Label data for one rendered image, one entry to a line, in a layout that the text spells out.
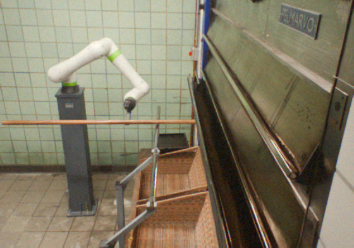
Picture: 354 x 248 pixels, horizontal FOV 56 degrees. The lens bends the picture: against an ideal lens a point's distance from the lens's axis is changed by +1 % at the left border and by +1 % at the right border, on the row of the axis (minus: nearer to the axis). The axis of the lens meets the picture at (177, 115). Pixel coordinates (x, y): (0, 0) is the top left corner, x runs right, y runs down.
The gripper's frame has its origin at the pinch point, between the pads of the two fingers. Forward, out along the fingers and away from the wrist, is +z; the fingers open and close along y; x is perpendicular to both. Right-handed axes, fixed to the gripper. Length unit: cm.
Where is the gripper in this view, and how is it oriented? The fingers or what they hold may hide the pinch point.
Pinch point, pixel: (126, 115)
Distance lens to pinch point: 233.6
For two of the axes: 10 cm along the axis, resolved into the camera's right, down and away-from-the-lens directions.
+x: -10.0, 0.0, -0.5
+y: -0.2, 9.2, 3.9
